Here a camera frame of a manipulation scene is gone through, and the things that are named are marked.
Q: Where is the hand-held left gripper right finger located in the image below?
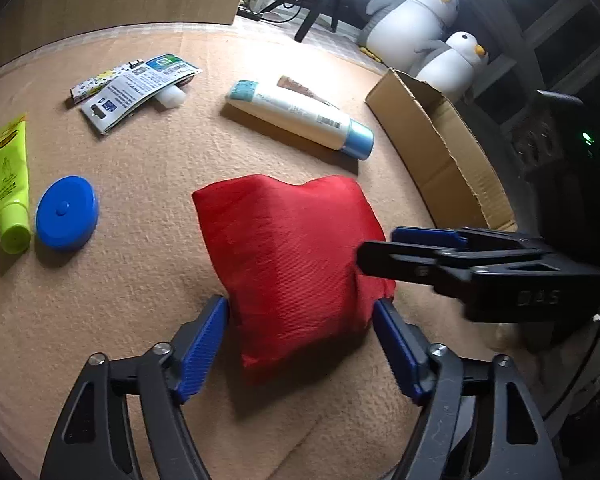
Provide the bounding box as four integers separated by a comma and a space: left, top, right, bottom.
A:
372, 297, 563, 480

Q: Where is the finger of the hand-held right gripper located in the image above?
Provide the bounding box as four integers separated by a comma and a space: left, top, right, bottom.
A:
356, 241, 600, 297
391, 226, 548, 256

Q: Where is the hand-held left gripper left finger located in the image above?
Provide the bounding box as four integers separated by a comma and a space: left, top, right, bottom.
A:
40, 295, 231, 480

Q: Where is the cardboard box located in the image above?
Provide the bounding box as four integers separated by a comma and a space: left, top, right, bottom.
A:
365, 67, 518, 233

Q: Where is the red fabric pouch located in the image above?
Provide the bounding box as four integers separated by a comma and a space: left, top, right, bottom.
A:
191, 174, 398, 386

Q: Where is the white tube with blue cap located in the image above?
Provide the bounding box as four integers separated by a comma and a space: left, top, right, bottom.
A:
226, 80, 376, 161

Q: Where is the blue round lid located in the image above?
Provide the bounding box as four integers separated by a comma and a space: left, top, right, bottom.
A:
35, 176, 101, 252

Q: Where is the pink tube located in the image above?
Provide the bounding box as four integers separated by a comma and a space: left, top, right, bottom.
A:
278, 76, 338, 108

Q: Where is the small white tube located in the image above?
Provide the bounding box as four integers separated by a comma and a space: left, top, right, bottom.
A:
156, 85, 187, 109

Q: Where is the yellow-green tube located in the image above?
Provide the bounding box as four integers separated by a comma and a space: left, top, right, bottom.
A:
0, 112, 32, 254

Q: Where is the blue-white product box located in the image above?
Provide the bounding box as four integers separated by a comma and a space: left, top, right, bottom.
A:
80, 53, 203, 136

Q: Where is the white dotted packet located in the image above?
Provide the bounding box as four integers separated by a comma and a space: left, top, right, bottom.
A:
69, 60, 148, 109

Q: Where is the small penguin plush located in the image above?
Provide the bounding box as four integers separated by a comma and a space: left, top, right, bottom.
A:
415, 31, 490, 103

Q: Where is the large penguin plush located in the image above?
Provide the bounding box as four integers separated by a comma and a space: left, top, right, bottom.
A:
357, 0, 461, 73

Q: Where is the white window frame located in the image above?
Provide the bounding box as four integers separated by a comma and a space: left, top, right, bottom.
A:
480, 0, 600, 126

